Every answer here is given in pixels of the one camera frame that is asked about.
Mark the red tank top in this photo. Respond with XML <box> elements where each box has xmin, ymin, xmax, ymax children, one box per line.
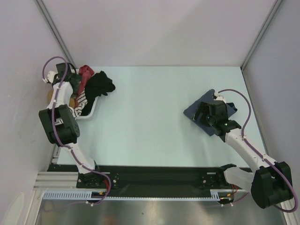
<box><xmin>70</xmin><ymin>64</ymin><xmax>95</xmax><ymax>98</ymax></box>

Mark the blue grey tank top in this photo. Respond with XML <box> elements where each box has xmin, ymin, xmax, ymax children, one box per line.
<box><xmin>183</xmin><ymin>89</ymin><xmax>241</xmax><ymax>140</ymax></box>

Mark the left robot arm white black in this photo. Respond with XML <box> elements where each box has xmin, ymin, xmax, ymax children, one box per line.
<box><xmin>38</xmin><ymin>62</ymin><xmax>104</xmax><ymax>188</ymax></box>

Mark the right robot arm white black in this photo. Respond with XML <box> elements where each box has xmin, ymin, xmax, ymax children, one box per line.
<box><xmin>191</xmin><ymin>98</ymin><xmax>293</xmax><ymax>209</ymax></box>

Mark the mustard tank top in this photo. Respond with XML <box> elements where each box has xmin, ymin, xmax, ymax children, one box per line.
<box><xmin>47</xmin><ymin>90</ymin><xmax>78</xmax><ymax>108</ymax></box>

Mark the striped white black tank top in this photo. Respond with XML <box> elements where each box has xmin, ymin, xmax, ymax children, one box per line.
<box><xmin>69</xmin><ymin>90</ymin><xmax>88</xmax><ymax>118</ymax></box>

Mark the white plastic laundry basket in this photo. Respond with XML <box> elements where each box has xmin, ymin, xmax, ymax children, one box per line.
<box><xmin>67</xmin><ymin>67</ymin><xmax>100</xmax><ymax>121</ymax></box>

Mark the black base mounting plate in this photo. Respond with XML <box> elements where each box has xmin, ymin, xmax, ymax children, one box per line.
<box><xmin>48</xmin><ymin>164</ymin><xmax>241</xmax><ymax>197</ymax></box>

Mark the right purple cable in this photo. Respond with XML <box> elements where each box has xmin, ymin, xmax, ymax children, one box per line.
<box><xmin>215</xmin><ymin>88</ymin><xmax>297</xmax><ymax>213</ymax></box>

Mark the purple cable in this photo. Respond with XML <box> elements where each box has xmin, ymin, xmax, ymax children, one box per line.
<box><xmin>41</xmin><ymin>56</ymin><xmax>113</xmax><ymax>213</ymax></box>
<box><xmin>215</xmin><ymin>88</ymin><xmax>297</xmax><ymax>213</ymax></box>

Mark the slotted cable duct rail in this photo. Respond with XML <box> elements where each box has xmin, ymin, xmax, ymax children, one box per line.
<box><xmin>43</xmin><ymin>190</ymin><xmax>233</xmax><ymax>201</ymax></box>

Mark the left aluminium corner post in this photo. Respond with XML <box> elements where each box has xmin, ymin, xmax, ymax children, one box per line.
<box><xmin>34</xmin><ymin>0</ymin><xmax>76</xmax><ymax>66</ymax></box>

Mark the aluminium corner post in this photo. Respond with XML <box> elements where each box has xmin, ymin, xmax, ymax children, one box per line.
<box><xmin>240</xmin><ymin>0</ymin><xmax>285</xmax><ymax>72</ymax></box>
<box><xmin>34</xmin><ymin>0</ymin><xmax>76</xmax><ymax>66</ymax></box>

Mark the aluminium extrusion base frame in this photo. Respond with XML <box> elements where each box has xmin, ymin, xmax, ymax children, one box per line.
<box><xmin>32</xmin><ymin>131</ymin><xmax>291</xmax><ymax>211</ymax></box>

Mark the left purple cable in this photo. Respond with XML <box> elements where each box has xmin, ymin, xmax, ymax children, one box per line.
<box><xmin>41</xmin><ymin>56</ymin><xmax>113</xmax><ymax>213</ymax></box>

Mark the right aluminium corner post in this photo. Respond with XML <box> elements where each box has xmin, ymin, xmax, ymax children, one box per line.
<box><xmin>240</xmin><ymin>0</ymin><xmax>285</xmax><ymax>72</ymax></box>

